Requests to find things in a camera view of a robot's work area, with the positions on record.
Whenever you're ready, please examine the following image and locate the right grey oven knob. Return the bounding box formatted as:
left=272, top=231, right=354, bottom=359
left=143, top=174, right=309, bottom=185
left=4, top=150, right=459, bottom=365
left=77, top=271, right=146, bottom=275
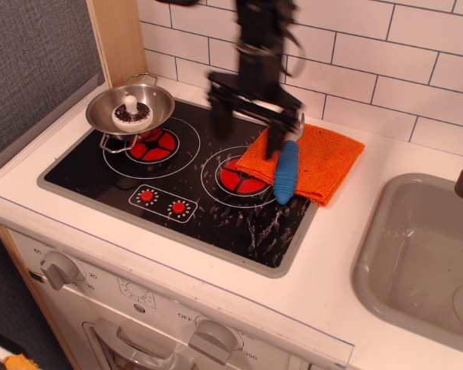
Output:
left=188, top=320, right=238, bottom=365

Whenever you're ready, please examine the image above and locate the oven door with handle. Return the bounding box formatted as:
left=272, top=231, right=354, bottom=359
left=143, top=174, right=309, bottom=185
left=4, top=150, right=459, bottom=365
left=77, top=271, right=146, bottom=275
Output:
left=83, top=318, right=292, bottom=369

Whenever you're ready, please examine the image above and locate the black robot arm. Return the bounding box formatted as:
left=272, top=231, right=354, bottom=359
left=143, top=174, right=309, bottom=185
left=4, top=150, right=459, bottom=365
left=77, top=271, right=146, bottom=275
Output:
left=208, top=1, right=301, bottom=158

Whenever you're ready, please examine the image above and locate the left red stove button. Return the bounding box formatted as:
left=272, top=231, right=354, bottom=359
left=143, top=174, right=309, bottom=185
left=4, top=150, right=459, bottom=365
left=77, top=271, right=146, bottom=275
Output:
left=140, top=190, right=154, bottom=203

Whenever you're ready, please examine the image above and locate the right red stove button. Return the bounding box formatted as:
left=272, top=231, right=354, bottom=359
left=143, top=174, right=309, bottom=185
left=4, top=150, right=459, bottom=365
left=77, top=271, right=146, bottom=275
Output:
left=171, top=201, right=187, bottom=214

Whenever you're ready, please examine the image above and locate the left grey oven knob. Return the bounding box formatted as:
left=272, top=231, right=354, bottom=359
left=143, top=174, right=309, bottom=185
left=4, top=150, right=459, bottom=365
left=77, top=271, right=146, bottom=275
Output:
left=40, top=251, right=79, bottom=291

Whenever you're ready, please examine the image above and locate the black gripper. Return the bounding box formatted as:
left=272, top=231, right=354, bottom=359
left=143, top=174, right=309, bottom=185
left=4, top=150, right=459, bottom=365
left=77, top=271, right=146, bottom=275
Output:
left=208, top=50, right=301, bottom=159

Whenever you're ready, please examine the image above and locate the red stove button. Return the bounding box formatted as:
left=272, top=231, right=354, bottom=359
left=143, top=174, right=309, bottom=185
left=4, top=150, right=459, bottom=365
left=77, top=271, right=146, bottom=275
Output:
left=140, top=190, right=154, bottom=203
left=171, top=201, right=187, bottom=214

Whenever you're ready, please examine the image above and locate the small steel pot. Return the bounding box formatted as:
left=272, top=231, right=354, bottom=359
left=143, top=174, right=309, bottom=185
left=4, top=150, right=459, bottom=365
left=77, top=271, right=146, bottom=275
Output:
left=86, top=82, right=175, bottom=153

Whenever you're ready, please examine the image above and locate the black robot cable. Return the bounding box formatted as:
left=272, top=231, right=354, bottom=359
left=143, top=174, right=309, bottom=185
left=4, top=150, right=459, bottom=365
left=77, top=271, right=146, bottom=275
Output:
left=157, top=0, right=306, bottom=78

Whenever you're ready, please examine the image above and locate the black toy stovetop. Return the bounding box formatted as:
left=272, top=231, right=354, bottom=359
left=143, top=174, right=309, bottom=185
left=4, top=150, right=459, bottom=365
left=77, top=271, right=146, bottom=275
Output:
left=38, top=101, right=317, bottom=278

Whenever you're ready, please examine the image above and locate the orange folded cloth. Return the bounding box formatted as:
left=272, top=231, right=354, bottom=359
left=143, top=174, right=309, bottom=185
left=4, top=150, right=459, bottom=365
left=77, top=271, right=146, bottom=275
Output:
left=237, top=124, right=365, bottom=207

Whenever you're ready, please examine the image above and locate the white toy mushroom slice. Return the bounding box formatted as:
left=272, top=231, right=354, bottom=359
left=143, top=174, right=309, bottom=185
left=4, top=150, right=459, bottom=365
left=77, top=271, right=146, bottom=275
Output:
left=112, top=95, right=154, bottom=133

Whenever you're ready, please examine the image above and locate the grey plastic sink basin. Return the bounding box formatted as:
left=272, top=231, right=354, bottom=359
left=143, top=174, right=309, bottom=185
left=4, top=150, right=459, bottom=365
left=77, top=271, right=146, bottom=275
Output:
left=352, top=173, right=463, bottom=352

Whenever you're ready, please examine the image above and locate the orange object bottom left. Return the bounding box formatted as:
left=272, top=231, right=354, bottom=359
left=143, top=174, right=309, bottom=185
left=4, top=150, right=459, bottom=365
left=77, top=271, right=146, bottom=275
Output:
left=3, top=354, right=39, bottom=370

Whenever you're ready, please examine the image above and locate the grey oven knob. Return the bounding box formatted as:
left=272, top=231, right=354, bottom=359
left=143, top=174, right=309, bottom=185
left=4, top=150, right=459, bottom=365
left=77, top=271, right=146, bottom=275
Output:
left=40, top=251, right=79, bottom=291
left=188, top=320, right=238, bottom=365

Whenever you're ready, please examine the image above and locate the blue handled metal fork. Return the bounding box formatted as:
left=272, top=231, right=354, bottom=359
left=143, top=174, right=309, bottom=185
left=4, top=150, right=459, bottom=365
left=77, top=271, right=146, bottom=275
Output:
left=273, top=113, right=305, bottom=205

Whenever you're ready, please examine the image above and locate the wooden side post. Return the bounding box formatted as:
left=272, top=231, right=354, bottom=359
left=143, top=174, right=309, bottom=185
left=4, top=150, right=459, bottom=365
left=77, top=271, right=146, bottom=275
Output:
left=86, top=0, right=147, bottom=87

